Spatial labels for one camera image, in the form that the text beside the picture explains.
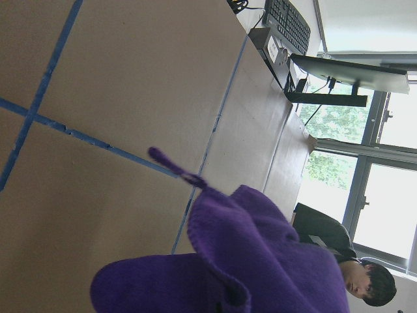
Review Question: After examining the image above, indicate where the purple towel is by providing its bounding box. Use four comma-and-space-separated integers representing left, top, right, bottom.
90, 147, 349, 312

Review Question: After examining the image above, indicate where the black monitor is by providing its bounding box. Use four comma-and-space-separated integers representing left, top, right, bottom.
285, 54, 409, 107

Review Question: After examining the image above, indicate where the seated person in black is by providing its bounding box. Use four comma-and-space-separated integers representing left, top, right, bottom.
291, 203, 397, 306

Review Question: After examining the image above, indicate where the black keyboard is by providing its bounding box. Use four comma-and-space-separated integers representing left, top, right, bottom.
263, 0, 311, 55

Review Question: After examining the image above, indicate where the brown paper table cover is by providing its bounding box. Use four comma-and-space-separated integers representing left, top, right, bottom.
1, 1, 309, 312

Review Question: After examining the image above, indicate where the black computer box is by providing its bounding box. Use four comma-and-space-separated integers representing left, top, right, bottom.
248, 27, 292, 91

